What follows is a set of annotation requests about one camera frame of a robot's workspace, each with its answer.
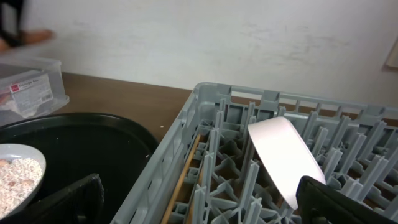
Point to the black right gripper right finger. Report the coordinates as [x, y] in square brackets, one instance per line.
[318, 203]

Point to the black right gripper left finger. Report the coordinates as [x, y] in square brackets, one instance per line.
[78, 203]

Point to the pink plastic bowl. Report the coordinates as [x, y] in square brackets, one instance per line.
[285, 156]

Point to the grey plate with food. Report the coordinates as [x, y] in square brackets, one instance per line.
[22, 172]

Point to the red snack wrapper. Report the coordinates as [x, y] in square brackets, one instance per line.
[4, 98]

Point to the orange carrot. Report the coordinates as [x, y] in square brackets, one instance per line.
[31, 37]

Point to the grey plastic dishwasher rack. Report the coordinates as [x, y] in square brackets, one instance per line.
[354, 144]

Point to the round black serving tray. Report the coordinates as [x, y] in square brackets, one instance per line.
[76, 145]

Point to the clear plastic storage box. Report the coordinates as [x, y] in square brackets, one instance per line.
[36, 86]

